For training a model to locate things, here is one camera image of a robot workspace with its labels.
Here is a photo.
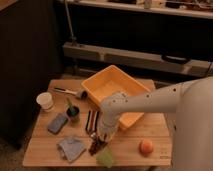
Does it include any grey folded cloth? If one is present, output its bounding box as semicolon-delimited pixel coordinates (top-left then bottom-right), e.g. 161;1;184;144
57;136;86;162

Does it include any black white handled utensil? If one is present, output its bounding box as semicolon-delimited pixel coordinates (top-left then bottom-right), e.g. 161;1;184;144
54;87;87;99

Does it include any dark red grape bunch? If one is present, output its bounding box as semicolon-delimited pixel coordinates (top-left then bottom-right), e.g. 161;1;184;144
89;133;107;156

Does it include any cluttered white shelf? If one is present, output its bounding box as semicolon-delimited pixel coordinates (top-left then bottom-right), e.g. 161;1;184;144
59;0;213;19

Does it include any orange peach fruit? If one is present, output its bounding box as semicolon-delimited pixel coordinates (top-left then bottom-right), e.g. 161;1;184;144
139;139;154;155

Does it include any small dark green cup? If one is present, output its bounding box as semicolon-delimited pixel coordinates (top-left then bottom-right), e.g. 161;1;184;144
67;99;79;123

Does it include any white paper cup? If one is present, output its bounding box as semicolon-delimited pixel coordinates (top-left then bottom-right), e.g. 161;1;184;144
36;92;54;111

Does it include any blue sponge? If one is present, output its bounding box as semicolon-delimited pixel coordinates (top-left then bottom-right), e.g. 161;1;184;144
47;113;68;134

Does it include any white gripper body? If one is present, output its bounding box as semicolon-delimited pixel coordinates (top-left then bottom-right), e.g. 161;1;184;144
97;118;118;141

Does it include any black cable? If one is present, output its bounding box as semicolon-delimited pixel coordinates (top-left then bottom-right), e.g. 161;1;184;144
204;61;213;78

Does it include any metal pole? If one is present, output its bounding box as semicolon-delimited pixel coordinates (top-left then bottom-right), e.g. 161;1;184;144
64;0;77;45

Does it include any striped black white object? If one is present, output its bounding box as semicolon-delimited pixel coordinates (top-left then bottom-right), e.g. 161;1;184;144
85;110;99;135

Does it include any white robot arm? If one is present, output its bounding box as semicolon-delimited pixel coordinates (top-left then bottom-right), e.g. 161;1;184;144
98;76;213;171

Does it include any yellow plastic bin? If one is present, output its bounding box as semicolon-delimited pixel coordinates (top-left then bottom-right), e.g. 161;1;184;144
80;64;152;131

